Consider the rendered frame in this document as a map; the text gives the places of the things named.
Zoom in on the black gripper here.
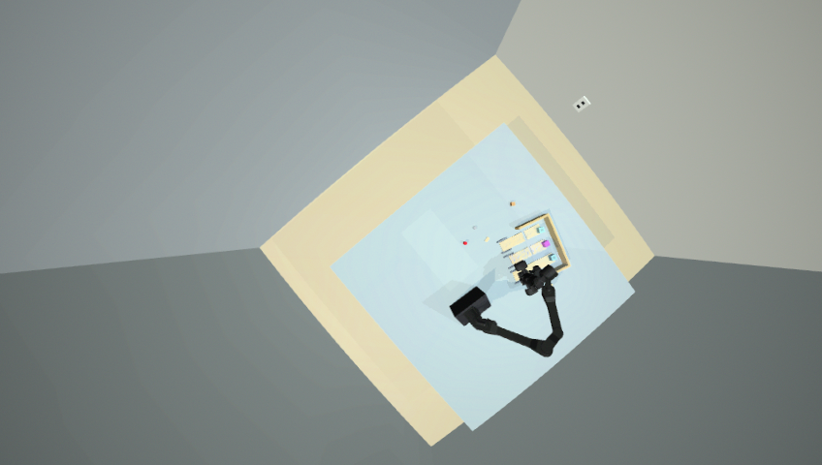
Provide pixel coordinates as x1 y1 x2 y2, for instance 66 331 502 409
514 260 538 295

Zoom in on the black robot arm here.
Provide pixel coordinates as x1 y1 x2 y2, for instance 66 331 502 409
462 264 564 357

